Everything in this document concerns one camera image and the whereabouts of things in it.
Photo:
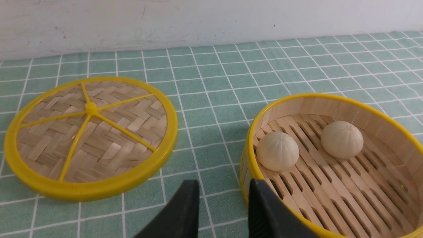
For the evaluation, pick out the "yellow rimmed bamboo steamer lid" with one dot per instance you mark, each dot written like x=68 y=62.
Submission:
x=92 y=138

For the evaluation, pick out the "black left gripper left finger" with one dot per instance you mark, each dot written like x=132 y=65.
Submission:
x=179 y=218

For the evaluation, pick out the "white steamed bun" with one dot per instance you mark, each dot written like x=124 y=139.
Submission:
x=277 y=151
x=342 y=140

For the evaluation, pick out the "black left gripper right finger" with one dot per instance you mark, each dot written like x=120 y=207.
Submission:
x=268 y=217

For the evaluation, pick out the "green checkered tablecloth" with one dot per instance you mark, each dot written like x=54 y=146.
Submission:
x=216 y=91

